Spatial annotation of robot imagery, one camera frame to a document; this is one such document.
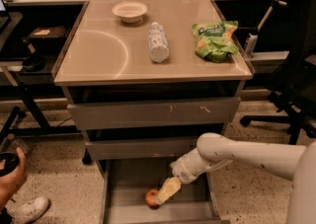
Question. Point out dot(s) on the plastic bottle on floor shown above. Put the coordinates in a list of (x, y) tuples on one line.
[(15, 142)]

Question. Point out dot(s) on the black controller device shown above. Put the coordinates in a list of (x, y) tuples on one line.
[(11, 162)]

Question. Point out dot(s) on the grey top drawer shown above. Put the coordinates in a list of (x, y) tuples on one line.
[(154, 113)]

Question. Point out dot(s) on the grey drawer cabinet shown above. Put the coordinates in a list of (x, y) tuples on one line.
[(108, 61)]

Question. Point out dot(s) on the person's hand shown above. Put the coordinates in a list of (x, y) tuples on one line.
[(12, 182)]

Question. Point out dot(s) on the grey open bottom drawer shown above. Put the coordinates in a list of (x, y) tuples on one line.
[(128, 180)]

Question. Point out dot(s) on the white sneaker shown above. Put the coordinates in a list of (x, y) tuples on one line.
[(30, 211)]

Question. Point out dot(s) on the black desk frame left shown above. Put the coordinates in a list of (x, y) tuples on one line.
[(7, 66)]

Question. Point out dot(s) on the clear plastic water bottle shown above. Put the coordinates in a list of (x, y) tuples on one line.
[(158, 45)]

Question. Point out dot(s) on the black box on shelf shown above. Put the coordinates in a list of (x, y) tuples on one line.
[(49, 36)]

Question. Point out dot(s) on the white spray bottle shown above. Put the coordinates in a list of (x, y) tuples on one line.
[(251, 41)]

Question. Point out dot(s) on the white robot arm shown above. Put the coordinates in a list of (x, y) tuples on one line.
[(296, 163)]

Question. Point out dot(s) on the grey middle drawer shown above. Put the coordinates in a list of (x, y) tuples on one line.
[(141, 148)]

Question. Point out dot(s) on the green chip bag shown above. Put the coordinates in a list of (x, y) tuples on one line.
[(214, 40)]

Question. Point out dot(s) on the white paper bowl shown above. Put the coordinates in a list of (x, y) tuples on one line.
[(130, 12)]

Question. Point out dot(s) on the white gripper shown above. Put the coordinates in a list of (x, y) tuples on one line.
[(185, 170)]

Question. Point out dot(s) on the orange fruit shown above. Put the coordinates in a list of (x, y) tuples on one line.
[(150, 197)]

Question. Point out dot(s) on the black office chair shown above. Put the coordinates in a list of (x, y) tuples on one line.
[(292, 85)]

